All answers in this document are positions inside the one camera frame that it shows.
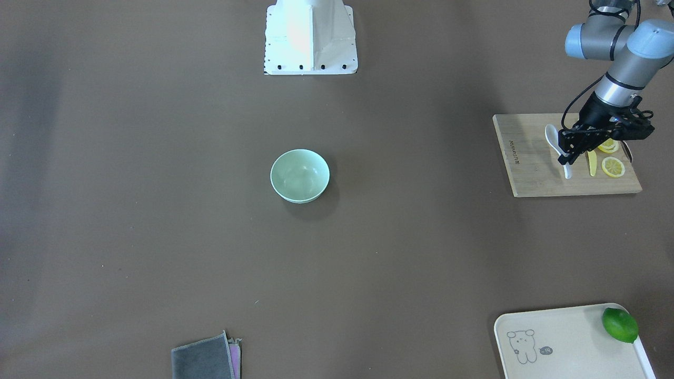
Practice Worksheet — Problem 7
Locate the grey folded cloth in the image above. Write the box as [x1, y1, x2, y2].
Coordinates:
[171, 331, 234, 378]

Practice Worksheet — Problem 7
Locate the lemon slice under upper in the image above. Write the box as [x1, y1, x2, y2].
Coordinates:
[599, 140, 619, 154]

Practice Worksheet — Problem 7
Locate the lemon slice lower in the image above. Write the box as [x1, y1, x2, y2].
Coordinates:
[601, 156, 626, 178]

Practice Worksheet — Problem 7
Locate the yellow plastic knife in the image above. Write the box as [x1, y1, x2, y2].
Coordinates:
[587, 151, 598, 177]

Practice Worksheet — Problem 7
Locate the cream rabbit tray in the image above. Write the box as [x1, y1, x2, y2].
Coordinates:
[493, 303, 656, 378]

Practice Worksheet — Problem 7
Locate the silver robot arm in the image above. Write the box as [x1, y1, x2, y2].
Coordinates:
[558, 1, 673, 165]

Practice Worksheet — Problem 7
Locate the pink cloth under grey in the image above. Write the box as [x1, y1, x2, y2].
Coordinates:
[227, 338, 242, 379]

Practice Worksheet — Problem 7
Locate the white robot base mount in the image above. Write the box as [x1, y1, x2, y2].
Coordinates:
[263, 1, 359, 75]

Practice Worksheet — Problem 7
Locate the light green bowl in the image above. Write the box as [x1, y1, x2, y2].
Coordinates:
[270, 149, 331, 204]

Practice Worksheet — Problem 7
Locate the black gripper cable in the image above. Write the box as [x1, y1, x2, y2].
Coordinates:
[560, 76, 603, 131]

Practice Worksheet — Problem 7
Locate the white ceramic spoon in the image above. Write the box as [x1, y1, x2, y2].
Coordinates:
[544, 123, 572, 180]

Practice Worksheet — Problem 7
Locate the green lime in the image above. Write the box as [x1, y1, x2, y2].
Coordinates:
[601, 307, 639, 344]

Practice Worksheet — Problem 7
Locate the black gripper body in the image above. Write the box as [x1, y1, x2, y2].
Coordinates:
[558, 93, 655, 153]

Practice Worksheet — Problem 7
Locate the bamboo cutting board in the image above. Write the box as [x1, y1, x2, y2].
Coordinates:
[492, 113, 642, 197]

